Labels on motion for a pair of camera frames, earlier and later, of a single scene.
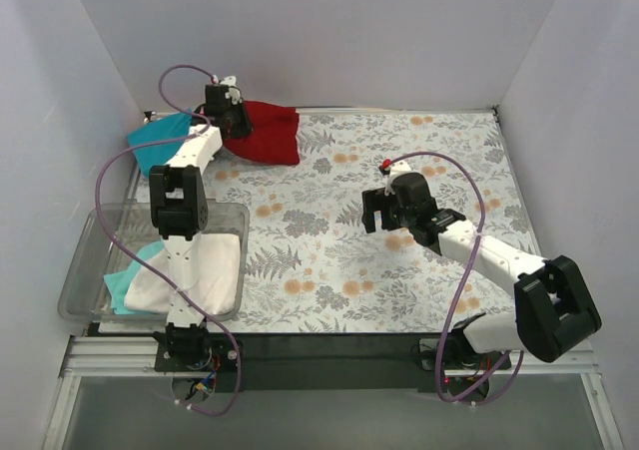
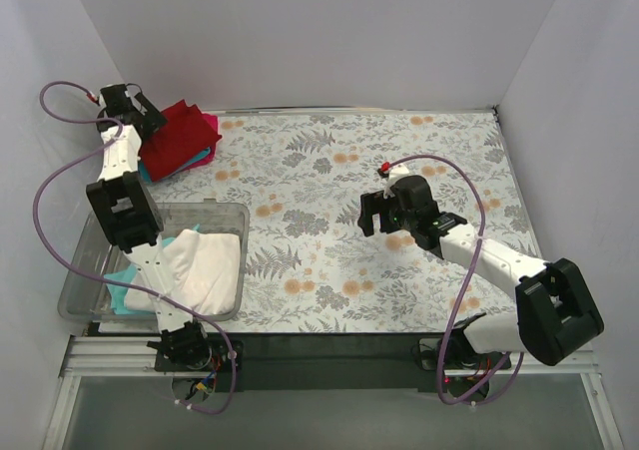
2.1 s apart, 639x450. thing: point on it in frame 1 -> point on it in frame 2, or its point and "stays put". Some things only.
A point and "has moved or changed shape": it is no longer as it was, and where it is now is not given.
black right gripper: x=375 y=212 stays put
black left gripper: x=239 y=124 -> x=142 y=116
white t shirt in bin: x=216 y=282 stays put
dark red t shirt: x=274 y=139 has moved or changed shape
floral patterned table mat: x=312 y=268 stays put
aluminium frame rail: x=108 y=357 stays put
